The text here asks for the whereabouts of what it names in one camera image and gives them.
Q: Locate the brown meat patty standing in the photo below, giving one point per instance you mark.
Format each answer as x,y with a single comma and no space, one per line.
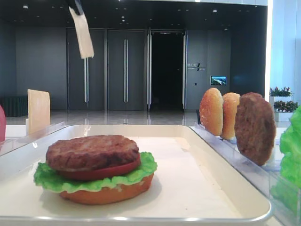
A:
255,128

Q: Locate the clear left long rail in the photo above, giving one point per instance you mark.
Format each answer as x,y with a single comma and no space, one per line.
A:
14,143

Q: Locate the green lettuce leaf on tray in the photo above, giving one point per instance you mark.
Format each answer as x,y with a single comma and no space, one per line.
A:
49,179

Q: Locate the dark double door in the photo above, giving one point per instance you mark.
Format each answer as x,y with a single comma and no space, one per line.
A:
125,70
86,76

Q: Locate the golden bun half inner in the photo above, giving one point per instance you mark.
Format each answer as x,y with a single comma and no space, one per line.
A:
230,103

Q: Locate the red tomato slice standing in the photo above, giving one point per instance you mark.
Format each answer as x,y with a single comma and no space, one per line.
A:
2,125

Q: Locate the white rectangular tray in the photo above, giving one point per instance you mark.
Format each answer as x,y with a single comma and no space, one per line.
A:
193,185

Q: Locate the wall display screen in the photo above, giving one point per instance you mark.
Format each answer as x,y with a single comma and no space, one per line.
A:
218,80

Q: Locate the dark double door middle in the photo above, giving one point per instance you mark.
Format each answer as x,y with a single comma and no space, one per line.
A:
125,70

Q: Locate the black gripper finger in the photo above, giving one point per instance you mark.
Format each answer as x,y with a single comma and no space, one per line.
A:
76,6

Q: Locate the golden bun half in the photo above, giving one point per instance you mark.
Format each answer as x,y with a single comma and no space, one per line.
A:
211,111
230,103

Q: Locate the pale yellow cheese slice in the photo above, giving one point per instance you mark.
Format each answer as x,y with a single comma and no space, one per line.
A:
38,110

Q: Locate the golden bun half outer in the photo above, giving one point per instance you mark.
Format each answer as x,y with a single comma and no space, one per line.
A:
211,111

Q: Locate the clear long rail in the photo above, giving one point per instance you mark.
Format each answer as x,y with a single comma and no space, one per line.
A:
263,178
14,143

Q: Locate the bottom bun in burger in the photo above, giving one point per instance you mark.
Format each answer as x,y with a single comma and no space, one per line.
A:
109,195

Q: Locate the dark double door left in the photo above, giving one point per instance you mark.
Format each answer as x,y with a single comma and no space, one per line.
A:
86,76

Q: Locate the brown meat patty on tray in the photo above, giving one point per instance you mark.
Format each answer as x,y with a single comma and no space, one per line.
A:
91,153

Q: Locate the red tomato slice in burger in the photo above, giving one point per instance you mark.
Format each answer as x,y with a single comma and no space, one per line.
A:
102,173

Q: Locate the green lettuce leaf standing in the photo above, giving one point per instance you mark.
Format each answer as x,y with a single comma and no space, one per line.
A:
290,150

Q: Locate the clear right long rail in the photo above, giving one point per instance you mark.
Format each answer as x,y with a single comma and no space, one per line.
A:
263,178

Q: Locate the white planter with flowers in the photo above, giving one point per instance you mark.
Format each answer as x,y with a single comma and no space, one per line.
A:
282,103

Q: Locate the orange cheese slice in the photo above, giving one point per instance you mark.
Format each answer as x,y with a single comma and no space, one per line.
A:
83,35

